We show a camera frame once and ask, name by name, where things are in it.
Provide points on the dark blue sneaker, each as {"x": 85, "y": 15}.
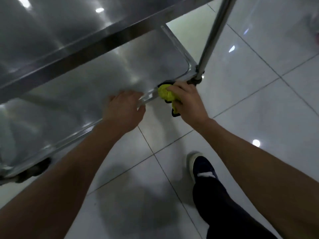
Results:
{"x": 202, "y": 166}

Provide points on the grey and yellow cleaning cloth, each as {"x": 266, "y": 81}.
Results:
{"x": 164, "y": 92}

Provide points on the person's left forearm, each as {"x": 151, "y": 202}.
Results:
{"x": 54, "y": 186}

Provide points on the person's left hand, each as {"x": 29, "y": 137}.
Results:
{"x": 123, "y": 111}

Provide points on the person's right hand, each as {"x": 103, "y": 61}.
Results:
{"x": 190, "y": 107}

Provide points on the person's right forearm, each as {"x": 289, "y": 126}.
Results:
{"x": 269, "y": 171}

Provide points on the black trousers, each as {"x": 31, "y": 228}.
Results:
{"x": 224, "y": 211}

